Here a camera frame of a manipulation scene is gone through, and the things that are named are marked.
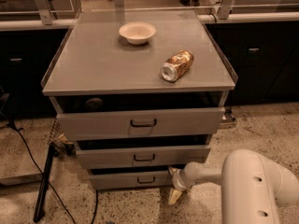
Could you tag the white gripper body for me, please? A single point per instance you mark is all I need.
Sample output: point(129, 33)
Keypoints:
point(177, 179)

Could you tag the grey drawer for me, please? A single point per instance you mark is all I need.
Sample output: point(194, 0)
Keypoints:
point(130, 178)
point(141, 152)
point(140, 115)

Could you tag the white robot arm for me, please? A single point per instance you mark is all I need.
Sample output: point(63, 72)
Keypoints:
point(253, 187)

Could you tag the grey drawer cabinet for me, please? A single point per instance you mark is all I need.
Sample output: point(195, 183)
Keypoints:
point(97, 60)

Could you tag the dark round object in drawer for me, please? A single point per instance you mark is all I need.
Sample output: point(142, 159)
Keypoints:
point(93, 104)

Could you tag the metal floor plate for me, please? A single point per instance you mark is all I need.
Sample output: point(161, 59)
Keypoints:
point(228, 119)

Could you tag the gold soda can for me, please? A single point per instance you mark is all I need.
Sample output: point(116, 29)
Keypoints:
point(177, 66)

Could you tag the black bar on floor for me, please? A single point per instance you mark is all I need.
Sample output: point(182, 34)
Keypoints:
point(39, 211)

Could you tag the white bowl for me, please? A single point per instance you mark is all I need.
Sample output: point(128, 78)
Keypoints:
point(137, 33)

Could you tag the metal railing barrier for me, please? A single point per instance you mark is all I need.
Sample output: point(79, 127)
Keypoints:
point(167, 13)

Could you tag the small wire shopping cart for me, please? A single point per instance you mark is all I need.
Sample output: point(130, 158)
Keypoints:
point(59, 141)

